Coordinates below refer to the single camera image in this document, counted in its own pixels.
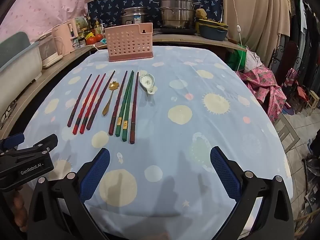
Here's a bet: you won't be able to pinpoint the pink perforated utensil holder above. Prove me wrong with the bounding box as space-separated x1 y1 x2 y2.
104 22 153 62

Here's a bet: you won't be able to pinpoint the person's left hand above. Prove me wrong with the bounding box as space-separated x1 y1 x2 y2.
12 191 28 233

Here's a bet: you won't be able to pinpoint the yellow-rimmed blue bowl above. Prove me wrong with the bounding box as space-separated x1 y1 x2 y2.
196 21 229 29
196 17 227 23

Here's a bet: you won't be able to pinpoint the green cloth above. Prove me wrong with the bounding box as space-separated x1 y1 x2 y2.
226 44 248 70

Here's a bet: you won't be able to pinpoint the navy printed cloth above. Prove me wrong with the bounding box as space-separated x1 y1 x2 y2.
87 0 224 29

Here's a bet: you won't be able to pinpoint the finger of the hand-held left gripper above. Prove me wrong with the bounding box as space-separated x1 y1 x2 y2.
12 133 59 157
0 132 25 151

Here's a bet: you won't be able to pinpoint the wooden stool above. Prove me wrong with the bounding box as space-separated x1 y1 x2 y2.
302 90 320 115

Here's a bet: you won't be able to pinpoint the black eyeglasses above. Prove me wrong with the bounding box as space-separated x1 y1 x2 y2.
0 100 17 125

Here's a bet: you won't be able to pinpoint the pink dotted sheet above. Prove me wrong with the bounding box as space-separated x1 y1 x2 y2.
0 0 100 45

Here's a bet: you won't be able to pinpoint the dark red chopstick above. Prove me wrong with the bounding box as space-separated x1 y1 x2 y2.
86 70 116 130

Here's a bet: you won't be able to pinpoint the beige curtain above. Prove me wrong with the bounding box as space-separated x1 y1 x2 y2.
221 0 292 60

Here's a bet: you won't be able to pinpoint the stainless steel steamer pot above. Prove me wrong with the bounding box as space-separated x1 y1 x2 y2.
159 0 202 29

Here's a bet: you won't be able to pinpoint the black induction cooker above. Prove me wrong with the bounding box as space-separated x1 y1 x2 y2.
153 27 198 36

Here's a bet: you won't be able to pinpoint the blue planet print tablecloth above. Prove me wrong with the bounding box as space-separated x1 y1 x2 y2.
19 45 293 240

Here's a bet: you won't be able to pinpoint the maroon chopstick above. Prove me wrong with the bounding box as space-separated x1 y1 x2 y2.
108 70 128 136
129 72 139 144

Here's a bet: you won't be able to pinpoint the grey wooden side counter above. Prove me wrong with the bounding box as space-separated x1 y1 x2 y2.
0 42 100 135

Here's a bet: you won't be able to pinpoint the hanging clothes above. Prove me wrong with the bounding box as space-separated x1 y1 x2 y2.
287 0 320 63

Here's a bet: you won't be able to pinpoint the white storage box blue lid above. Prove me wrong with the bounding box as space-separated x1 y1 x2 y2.
0 31 43 83

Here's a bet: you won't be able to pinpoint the glass kettle white base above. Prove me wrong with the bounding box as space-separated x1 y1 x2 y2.
37 36 64 69

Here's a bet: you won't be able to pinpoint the white ceramic spoon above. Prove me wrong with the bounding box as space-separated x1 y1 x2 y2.
139 73 156 94

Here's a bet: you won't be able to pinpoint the yellow label oil bottle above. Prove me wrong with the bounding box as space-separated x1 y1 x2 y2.
93 19 103 35

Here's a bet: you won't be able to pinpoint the wooden shelf board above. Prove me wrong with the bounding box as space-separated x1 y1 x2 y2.
95 29 248 53

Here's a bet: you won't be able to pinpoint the grey metal frame chair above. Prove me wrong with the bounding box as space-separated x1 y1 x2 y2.
275 112 300 153

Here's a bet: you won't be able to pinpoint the blue plastic basin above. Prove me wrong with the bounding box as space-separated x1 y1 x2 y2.
199 25 228 42

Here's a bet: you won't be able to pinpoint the steel rice cooker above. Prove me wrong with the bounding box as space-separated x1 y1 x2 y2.
121 7 148 27

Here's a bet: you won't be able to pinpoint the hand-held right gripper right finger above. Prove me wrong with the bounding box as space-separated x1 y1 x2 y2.
209 146 295 240

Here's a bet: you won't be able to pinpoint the pink electric kettle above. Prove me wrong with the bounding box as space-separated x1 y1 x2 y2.
52 18 80 55

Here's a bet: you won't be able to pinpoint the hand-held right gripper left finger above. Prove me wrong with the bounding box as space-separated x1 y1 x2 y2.
26 147 112 240

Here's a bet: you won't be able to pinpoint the dark purple chopstick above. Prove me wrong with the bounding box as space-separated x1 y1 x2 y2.
67 73 93 128

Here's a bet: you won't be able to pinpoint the gold flower spoon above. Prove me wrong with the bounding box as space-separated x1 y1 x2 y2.
102 81 120 117

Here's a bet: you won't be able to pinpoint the pink pineapple print cloth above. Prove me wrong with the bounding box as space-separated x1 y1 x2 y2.
236 64 287 123

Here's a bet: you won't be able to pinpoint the dark iron chair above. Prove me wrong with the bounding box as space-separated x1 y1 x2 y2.
269 40 302 90

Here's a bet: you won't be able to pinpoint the yellow loofah sponge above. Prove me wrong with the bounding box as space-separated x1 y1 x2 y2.
195 8 208 20

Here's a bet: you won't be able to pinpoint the green chopstick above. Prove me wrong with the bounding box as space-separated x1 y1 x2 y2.
115 70 134 137
121 71 135 142

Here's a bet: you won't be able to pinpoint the white cable with switch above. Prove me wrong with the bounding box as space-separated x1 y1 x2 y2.
227 0 244 70

